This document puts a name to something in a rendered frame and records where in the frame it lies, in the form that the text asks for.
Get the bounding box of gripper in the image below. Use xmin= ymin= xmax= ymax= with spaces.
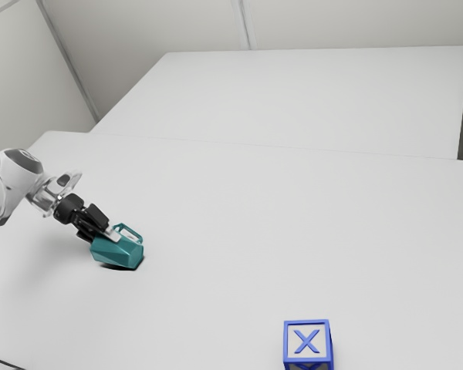
xmin=53 ymin=193 xmax=122 ymax=244

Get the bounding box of teal faceted mug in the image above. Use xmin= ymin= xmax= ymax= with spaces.
xmin=90 ymin=222 xmax=145 ymax=270

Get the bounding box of blue letter block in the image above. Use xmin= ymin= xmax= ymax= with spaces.
xmin=282 ymin=318 xmax=336 ymax=370

